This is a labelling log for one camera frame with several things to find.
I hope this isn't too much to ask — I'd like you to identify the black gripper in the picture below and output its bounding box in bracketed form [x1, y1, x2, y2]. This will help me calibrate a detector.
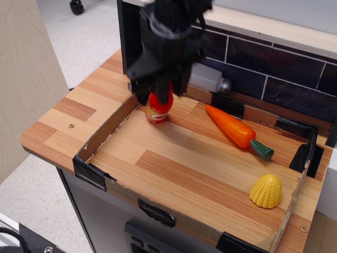
[127, 16, 208, 105]

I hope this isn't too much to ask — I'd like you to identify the red hot sauce bottle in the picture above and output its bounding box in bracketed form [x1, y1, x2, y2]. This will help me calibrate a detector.
[145, 82, 174, 123]

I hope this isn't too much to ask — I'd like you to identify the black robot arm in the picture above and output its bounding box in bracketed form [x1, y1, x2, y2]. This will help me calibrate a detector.
[127, 1, 212, 105]

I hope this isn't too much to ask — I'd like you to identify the cardboard fence with black tape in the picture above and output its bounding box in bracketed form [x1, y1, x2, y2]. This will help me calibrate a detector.
[72, 76, 325, 253]

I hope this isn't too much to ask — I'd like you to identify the white salt shaker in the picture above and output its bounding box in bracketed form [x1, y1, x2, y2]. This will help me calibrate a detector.
[189, 63, 233, 95]

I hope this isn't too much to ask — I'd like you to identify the orange toy carrot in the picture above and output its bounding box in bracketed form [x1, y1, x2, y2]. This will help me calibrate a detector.
[205, 104, 274, 161]

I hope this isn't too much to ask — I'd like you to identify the dark brick backsplash panel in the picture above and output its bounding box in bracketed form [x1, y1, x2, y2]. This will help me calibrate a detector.
[117, 0, 337, 132]

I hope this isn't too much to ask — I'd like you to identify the black chair caster wheel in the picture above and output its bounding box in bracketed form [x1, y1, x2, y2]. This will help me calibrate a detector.
[70, 0, 84, 15]

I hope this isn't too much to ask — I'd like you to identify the light plywood board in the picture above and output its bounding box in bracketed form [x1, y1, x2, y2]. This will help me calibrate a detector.
[1, 1, 68, 181]

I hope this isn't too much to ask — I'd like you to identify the yellow toy corn piece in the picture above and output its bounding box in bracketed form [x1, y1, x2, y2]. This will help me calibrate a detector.
[249, 174, 282, 209]

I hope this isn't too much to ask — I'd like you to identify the grey cabinet control panel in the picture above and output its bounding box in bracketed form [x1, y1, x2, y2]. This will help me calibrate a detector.
[124, 222, 183, 253]

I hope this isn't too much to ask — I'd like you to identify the black metal base plate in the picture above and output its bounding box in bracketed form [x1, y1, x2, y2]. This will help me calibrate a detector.
[19, 223, 65, 253]

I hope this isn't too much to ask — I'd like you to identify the black cable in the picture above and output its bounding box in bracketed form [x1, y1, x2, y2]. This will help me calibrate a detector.
[0, 226, 29, 253]

